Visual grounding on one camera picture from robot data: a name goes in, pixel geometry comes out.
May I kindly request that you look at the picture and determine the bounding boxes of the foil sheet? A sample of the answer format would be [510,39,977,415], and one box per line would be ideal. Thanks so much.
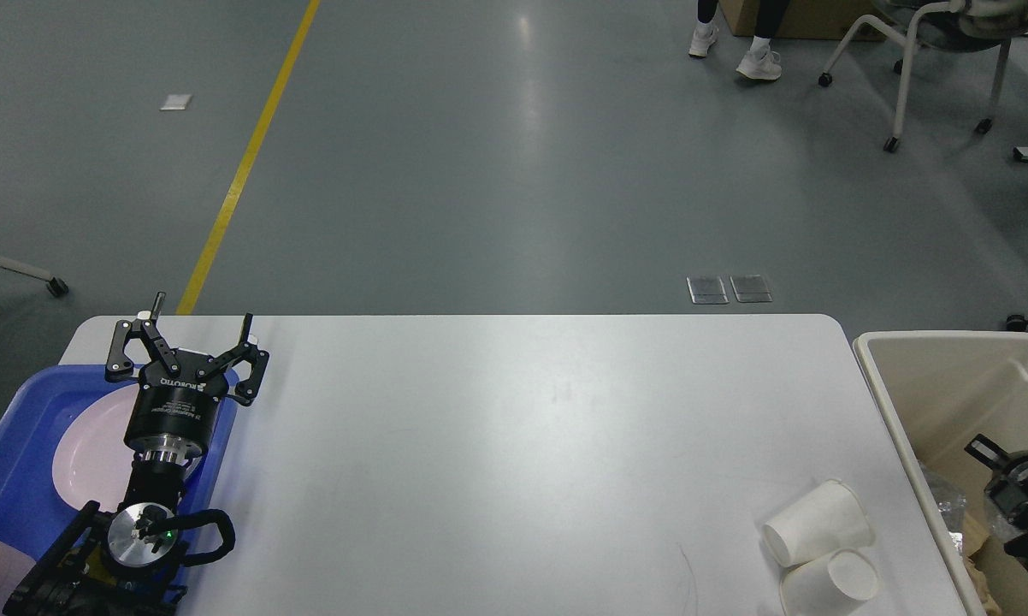
[920,465,1007,559]

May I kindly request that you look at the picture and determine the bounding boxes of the lower white paper cup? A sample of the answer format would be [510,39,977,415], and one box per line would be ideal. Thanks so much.
[780,548,880,615]

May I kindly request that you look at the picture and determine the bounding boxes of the cardboard box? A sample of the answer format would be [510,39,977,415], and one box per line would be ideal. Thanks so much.
[718,1,877,40]

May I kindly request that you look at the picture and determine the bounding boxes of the white paper cup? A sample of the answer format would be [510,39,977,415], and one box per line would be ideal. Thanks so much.
[780,548,880,615]
[763,479,875,569]

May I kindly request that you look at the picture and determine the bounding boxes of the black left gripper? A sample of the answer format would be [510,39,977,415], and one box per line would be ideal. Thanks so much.
[104,292,270,467]

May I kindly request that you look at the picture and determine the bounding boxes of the person with white sneakers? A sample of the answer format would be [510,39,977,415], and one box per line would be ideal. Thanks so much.
[688,0,790,82]

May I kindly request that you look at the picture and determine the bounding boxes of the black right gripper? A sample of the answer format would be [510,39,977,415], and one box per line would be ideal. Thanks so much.
[964,434,1028,561]

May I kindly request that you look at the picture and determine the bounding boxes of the pink plate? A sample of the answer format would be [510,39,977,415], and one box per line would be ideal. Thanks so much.
[51,385,138,512]

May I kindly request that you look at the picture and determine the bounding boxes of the white chair left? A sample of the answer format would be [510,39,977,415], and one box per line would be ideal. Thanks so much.
[0,254,69,298]

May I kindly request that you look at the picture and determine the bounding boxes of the beige plastic bin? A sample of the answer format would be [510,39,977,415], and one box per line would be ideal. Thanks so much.
[853,330,1028,615]

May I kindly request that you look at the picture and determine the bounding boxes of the white chair background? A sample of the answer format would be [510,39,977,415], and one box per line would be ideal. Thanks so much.
[818,1,1028,153]

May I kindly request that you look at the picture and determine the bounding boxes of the upper white paper cup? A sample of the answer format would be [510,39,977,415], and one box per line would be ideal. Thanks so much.
[763,479,875,569]

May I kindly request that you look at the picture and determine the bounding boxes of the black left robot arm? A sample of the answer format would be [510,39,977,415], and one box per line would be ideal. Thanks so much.
[3,293,270,615]

